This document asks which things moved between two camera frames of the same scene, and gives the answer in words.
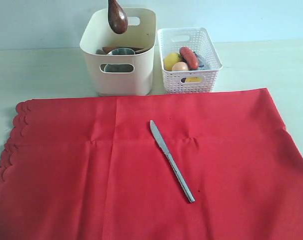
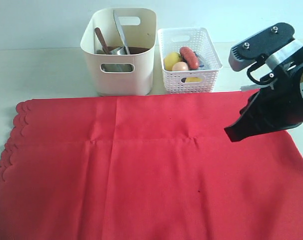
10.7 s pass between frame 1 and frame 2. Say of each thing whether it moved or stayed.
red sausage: stayed
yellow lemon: stayed
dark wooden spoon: moved
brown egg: stayed
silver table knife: moved
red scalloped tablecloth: stayed
